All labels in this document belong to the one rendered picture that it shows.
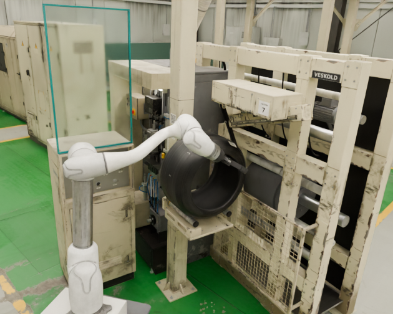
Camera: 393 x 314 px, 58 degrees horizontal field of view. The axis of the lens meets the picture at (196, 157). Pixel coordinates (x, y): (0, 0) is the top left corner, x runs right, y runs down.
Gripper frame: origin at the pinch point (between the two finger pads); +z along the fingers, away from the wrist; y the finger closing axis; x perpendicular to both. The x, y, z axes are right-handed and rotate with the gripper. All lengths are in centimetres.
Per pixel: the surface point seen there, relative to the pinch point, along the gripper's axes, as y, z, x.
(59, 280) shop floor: -134, 17, -156
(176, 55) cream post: -69, -29, 47
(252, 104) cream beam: -18.4, 5.0, 39.1
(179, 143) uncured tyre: -47.9, -6.9, -3.2
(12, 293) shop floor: -139, -13, -176
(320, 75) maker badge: 6, 19, 72
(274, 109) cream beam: -1.4, 6.0, 40.1
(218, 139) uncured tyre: -30.7, 5.7, 10.7
